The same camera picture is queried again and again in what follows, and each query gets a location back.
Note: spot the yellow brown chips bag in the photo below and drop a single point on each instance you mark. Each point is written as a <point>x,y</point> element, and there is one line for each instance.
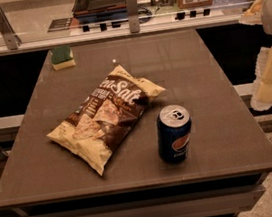
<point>99,125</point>

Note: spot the dark stacked trays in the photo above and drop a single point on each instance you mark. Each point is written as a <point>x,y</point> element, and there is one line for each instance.
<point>90,11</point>

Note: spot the left metal glass bracket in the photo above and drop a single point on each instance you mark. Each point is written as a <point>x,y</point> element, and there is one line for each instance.
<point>10,38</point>

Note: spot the blue pepsi can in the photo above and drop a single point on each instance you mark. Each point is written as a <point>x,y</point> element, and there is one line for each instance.
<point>174,128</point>

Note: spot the middle metal glass bracket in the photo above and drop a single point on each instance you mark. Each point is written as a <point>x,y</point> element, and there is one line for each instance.
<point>132,9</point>

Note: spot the green yellow sponge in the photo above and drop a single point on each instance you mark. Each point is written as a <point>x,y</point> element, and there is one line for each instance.
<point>62,57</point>

